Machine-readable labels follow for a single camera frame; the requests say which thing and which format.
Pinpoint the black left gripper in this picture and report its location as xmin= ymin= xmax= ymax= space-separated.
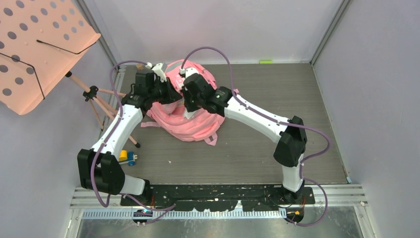
xmin=149 ymin=77 xmax=181 ymax=105

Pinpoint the pink student backpack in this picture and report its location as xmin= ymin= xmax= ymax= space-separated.
xmin=140 ymin=59 xmax=225 ymax=146

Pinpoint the white ruler set package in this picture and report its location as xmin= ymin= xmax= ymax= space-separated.
xmin=183 ymin=109 xmax=197 ymax=120

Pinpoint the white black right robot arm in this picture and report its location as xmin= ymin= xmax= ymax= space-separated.
xmin=181 ymin=73 xmax=307 ymax=204

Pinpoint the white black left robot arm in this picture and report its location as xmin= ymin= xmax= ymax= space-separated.
xmin=77 ymin=66 xmax=182 ymax=205

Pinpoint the small wooden cube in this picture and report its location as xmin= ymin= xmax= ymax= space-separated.
xmin=136 ymin=63 xmax=144 ymax=70

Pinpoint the green sticky note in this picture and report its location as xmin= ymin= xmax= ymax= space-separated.
xmin=259 ymin=60 xmax=273 ymax=64

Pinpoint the yellow blue toy car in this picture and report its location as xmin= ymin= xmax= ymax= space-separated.
xmin=118 ymin=150 xmax=138 ymax=166

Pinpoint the pink perforated music stand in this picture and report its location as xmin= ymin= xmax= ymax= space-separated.
xmin=0 ymin=0 xmax=141 ymax=148

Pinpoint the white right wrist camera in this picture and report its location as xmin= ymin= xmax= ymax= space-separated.
xmin=179 ymin=67 xmax=200 ymax=79

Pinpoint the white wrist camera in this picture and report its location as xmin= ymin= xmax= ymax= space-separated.
xmin=179 ymin=67 xmax=200 ymax=79
xmin=145 ymin=62 xmax=167 ymax=82

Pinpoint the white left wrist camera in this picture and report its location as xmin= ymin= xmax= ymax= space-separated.
xmin=145 ymin=62 xmax=167 ymax=82

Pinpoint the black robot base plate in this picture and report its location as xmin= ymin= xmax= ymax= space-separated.
xmin=120 ymin=184 xmax=315 ymax=212

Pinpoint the white slotted cable duct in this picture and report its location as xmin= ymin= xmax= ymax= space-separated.
xmin=81 ymin=208 xmax=286 ymax=220

